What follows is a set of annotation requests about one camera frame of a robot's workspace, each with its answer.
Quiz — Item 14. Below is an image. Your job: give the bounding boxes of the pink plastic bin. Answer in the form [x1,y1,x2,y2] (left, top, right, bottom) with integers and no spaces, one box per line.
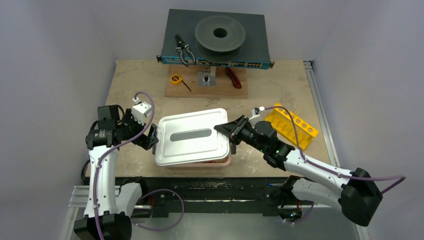
[151,130,238,170]

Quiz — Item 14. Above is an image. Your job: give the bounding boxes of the white plastic lid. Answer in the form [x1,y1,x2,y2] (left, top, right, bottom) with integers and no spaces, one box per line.
[154,108,230,167]

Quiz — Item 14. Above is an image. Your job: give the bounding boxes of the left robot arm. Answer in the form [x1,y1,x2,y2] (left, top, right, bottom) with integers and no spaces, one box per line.
[73,102,158,240]

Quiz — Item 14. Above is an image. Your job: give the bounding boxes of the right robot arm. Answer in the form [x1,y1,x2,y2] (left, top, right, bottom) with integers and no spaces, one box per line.
[214,115,383,227]

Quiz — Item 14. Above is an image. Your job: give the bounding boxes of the wooden board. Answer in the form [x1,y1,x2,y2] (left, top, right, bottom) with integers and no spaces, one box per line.
[164,64,248,99]

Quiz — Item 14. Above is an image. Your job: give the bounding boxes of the red utility knife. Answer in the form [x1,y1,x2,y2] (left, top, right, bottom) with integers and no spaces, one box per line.
[225,67,242,89]

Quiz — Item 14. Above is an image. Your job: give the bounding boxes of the yellow tape measure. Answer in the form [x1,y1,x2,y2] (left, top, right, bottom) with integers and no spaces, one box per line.
[170,73,192,92]

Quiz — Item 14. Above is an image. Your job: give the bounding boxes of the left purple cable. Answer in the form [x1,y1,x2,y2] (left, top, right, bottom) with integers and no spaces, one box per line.
[92,91,185,240]

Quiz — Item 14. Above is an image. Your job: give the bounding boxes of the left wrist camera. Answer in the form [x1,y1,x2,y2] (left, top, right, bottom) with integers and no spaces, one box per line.
[131,97,153,125]

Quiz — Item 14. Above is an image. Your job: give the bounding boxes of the grey metal bracket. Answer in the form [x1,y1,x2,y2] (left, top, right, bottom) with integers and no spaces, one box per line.
[197,66,217,87]

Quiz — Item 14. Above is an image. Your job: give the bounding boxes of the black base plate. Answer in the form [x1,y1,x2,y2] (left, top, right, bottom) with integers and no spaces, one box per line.
[116,176,314,218]

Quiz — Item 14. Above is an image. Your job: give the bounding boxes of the grey network switch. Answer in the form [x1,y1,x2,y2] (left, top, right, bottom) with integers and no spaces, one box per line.
[156,9,275,70]

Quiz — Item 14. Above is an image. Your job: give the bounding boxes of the aluminium rail frame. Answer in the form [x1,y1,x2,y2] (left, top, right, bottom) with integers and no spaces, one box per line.
[67,60,369,240]

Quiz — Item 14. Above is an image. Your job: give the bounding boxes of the grey cable spool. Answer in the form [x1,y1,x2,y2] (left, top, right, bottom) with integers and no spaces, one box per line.
[194,15,247,64]

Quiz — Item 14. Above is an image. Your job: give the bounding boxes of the black wire stripper pliers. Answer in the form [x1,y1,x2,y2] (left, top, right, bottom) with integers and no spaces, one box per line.
[174,34,197,67]

